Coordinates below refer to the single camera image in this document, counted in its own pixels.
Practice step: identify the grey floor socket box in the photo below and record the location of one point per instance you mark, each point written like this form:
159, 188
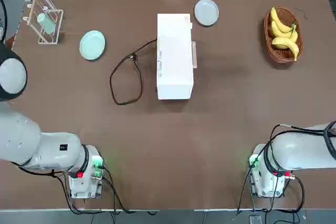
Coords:
255, 219

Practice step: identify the cup drying rack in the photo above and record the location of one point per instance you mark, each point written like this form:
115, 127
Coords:
34, 6

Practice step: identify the thin dark twig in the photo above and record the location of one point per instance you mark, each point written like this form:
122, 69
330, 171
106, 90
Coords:
301, 11

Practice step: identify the grey round plate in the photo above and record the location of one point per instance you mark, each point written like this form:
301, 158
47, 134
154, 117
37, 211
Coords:
206, 12

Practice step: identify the white toaster oven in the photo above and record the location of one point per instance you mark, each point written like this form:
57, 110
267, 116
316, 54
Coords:
174, 58

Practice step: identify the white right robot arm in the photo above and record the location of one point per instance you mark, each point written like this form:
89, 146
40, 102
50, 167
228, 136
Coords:
302, 153

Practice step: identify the pale green round plate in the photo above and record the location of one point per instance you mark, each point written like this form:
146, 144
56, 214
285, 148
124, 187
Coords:
92, 45

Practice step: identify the brown wicker basket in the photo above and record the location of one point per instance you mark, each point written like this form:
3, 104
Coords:
278, 54

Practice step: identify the pale green cup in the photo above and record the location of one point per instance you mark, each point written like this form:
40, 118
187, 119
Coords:
46, 23

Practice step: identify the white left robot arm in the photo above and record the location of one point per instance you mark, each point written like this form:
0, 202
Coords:
26, 140

